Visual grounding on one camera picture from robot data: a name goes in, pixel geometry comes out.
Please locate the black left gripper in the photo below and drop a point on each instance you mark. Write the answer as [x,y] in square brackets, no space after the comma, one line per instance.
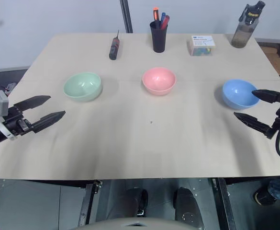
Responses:
[16,121]

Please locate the blue plastic bowl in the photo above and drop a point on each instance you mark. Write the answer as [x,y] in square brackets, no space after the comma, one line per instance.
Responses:
[238,94]

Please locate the red black clutter item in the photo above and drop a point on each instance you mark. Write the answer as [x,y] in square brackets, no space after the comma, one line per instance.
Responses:
[7,88]

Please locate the green plastic bowl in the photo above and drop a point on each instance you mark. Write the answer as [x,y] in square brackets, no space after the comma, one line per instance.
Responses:
[82,86]

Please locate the grey side desk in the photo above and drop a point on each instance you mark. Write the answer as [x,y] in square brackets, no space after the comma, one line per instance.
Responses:
[1,76]

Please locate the dark brown wooden furniture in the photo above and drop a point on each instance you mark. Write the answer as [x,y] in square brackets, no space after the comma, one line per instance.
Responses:
[278,57]

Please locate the smoky bottle with black lid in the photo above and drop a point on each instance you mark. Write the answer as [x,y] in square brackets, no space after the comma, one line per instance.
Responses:
[243,31]

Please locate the black shoe of person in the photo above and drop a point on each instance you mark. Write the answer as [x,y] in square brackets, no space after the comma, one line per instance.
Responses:
[264,196]

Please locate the clear box with blue label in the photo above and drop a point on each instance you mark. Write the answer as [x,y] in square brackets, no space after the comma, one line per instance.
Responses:
[201,45]

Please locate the black red-banded screwdriver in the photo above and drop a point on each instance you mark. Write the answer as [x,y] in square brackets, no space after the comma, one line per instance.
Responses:
[114,49]

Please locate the black metal table leg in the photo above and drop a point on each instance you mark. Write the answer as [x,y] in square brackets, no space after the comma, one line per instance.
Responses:
[88,203]
[226,206]

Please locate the red plastic bowl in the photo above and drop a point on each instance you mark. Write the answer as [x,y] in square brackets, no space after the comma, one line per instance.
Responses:
[159,80]

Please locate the black pen holder cup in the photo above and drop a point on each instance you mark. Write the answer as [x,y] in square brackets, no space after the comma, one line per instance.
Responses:
[159,38]

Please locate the red marker pen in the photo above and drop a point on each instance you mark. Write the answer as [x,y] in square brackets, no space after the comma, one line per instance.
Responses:
[166,21]

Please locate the blue marker pen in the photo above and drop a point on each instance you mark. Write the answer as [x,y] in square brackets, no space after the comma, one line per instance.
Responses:
[163,18]

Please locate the black metal post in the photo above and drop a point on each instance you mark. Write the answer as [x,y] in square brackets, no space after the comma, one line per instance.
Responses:
[126,16]

